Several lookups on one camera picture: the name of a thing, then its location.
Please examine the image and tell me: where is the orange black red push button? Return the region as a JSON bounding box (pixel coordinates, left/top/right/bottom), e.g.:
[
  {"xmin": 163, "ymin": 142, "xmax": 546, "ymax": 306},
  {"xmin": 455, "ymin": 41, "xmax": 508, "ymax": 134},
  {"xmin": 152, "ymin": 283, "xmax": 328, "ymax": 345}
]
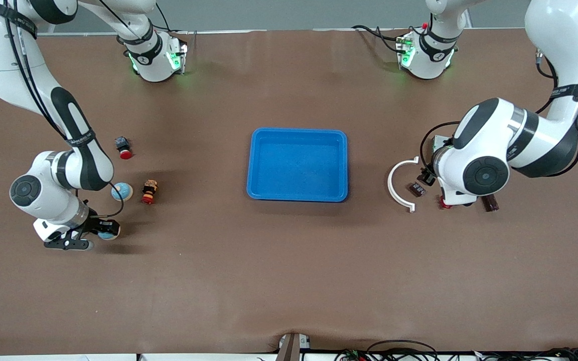
[{"xmin": 141, "ymin": 179, "xmax": 160, "ymax": 205}]

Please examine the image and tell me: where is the blue plastic tray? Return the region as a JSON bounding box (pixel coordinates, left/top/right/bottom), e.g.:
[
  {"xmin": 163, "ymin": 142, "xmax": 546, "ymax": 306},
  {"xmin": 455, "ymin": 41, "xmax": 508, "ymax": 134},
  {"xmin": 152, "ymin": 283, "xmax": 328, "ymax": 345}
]
[{"xmin": 246, "ymin": 128, "xmax": 349, "ymax": 203}]

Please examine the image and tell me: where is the grey table edge clamp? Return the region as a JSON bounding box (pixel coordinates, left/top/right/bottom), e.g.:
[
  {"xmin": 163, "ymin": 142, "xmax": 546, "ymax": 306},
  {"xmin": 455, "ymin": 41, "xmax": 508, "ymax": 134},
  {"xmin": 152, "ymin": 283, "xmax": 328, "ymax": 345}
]
[{"xmin": 275, "ymin": 332, "xmax": 311, "ymax": 361}]

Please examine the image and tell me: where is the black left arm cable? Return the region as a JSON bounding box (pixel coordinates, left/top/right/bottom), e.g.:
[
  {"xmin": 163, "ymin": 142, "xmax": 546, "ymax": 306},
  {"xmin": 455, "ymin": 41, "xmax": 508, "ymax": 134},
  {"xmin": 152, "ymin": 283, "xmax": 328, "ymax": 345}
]
[{"xmin": 419, "ymin": 48, "xmax": 560, "ymax": 173}]

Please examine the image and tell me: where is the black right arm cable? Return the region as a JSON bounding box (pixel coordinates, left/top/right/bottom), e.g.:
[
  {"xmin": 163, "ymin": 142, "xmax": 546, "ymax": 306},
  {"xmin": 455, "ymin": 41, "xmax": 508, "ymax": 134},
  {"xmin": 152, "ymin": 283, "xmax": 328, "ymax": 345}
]
[{"xmin": 3, "ymin": 0, "xmax": 125, "ymax": 220}]

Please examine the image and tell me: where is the white curved plastic bracket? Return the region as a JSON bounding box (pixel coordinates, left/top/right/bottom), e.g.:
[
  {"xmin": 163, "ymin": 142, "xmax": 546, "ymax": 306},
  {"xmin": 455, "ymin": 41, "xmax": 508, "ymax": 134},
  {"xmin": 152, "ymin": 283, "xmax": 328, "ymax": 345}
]
[{"xmin": 387, "ymin": 156, "xmax": 420, "ymax": 214}]

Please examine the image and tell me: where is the black switch red mushroom button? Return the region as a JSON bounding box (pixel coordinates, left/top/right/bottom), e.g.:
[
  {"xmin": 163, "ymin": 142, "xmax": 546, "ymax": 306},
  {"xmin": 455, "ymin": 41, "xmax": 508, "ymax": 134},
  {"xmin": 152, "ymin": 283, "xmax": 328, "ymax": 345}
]
[{"xmin": 115, "ymin": 136, "xmax": 133, "ymax": 160}]

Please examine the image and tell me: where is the black cable at arm base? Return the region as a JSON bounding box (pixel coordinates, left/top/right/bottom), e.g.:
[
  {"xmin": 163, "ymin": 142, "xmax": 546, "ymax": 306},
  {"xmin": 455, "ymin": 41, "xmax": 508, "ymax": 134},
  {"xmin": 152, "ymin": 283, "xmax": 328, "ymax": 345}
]
[{"xmin": 352, "ymin": 24, "xmax": 407, "ymax": 55}]

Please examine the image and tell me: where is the black looped cable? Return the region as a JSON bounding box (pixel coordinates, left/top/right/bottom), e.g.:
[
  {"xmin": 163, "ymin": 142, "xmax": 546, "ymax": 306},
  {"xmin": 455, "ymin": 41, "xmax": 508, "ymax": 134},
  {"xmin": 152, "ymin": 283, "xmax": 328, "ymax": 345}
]
[{"xmin": 367, "ymin": 339, "xmax": 439, "ymax": 361}]

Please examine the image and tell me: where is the red green wire bundle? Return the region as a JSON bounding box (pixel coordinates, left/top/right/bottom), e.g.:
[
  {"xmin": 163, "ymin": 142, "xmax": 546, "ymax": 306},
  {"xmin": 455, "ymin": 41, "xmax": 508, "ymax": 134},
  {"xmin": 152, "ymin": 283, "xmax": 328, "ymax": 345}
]
[{"xmin": 334, "ymin": 348, "xmax": 370, "ymax": 361}]

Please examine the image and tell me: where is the black cable tangle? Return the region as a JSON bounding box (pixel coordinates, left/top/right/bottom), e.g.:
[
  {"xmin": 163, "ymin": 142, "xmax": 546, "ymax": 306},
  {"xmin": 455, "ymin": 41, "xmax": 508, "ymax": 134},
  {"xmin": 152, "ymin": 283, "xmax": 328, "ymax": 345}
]
[{"xmin": 475, "ymin": 347, "xmax": 578, "ymax": 361}]

